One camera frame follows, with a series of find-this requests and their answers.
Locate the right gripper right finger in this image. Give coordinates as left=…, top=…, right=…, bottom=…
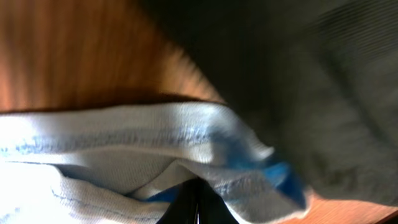
left=197, top=179, right=238, bottom=224

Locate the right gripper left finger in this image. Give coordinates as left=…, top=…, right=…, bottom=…
left=157, top=179, right=198, bottom=224

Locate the light blue printed t-shirt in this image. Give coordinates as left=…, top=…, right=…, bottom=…
left=1, top=103, right=309, bottom=223

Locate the black polo shirt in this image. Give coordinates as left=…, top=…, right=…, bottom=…
left=141, top=0, right=397, bottom=206

